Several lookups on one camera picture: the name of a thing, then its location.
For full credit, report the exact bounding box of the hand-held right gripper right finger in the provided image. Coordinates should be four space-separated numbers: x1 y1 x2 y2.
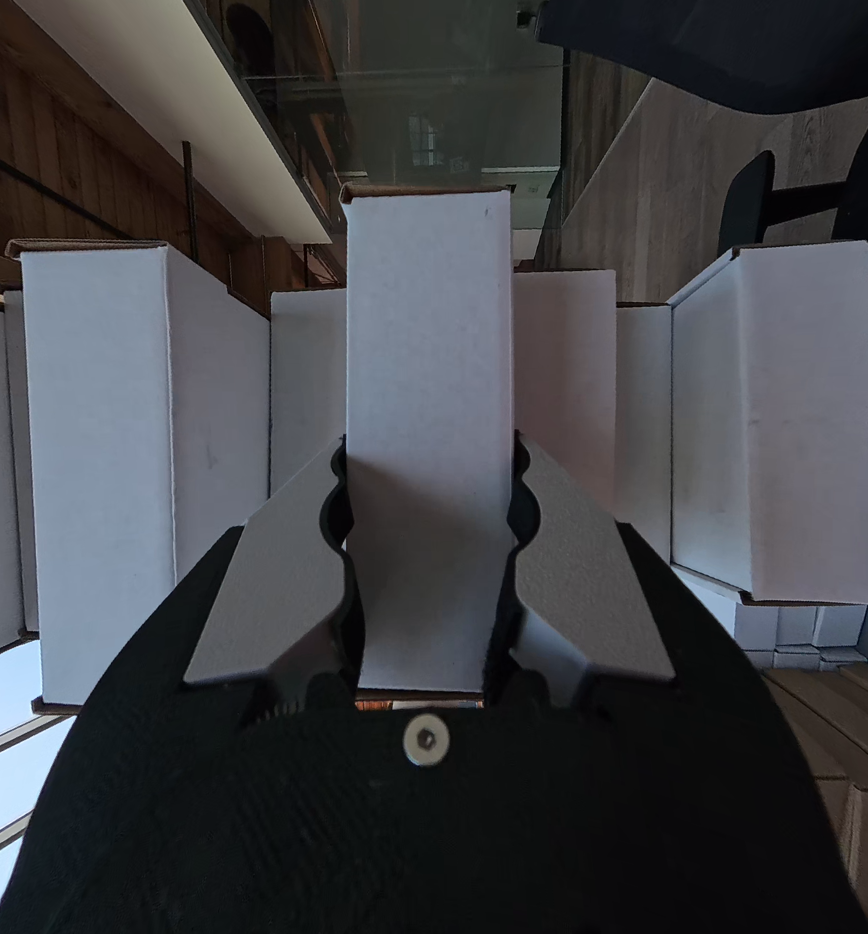
507 432 677 707

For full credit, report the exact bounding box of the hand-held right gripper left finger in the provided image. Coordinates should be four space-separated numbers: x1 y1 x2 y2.
184 435 365 709

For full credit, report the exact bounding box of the pile of white boxes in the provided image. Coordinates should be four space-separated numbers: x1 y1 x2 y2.
0 239 868 716

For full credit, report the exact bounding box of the white cardboard box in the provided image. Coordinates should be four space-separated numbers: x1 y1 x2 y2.
339 182 517 711

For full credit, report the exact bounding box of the brown cardboard box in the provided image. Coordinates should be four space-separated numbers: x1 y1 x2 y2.
761 663 868 934

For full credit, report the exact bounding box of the white ledge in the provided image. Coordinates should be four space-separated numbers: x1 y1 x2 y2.
14 0 334 245

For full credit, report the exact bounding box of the glass railing panel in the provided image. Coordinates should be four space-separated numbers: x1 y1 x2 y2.
244 0 575 245

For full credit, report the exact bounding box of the black office chair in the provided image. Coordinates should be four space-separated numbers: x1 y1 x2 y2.
536 0 868 243

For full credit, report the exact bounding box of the skylight window frame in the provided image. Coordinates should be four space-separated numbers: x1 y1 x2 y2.
0 711 77 920

